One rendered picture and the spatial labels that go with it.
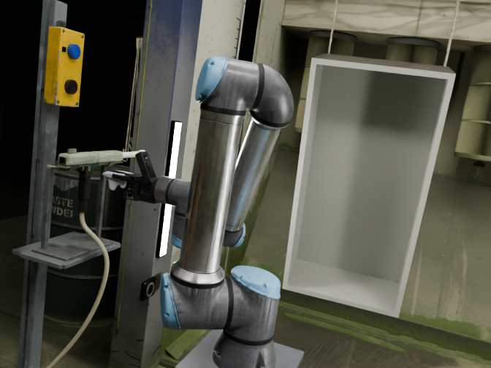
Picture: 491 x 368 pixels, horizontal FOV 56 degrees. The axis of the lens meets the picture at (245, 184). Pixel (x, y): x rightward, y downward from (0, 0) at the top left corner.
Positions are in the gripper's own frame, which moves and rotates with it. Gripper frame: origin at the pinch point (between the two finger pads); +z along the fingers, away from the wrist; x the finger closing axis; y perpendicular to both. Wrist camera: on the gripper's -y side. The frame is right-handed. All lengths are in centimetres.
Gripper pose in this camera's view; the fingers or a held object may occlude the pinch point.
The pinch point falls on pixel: (109, 171)
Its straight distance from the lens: 166.9
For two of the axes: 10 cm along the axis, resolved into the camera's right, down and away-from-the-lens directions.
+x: 3.4, -1.1, 9.4
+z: -9.3, -1.9, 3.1
